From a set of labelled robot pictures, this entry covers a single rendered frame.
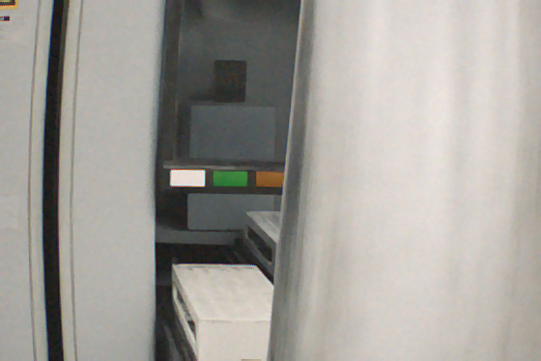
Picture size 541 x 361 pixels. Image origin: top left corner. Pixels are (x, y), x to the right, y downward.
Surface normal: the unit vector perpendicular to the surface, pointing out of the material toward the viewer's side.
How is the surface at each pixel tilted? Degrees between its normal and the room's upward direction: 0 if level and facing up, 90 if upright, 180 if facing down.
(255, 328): 90
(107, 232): 90
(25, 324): 90
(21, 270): 90
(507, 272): 78
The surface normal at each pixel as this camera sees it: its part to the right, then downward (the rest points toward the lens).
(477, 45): 0.14, -0.13
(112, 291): 0.17, 0.12
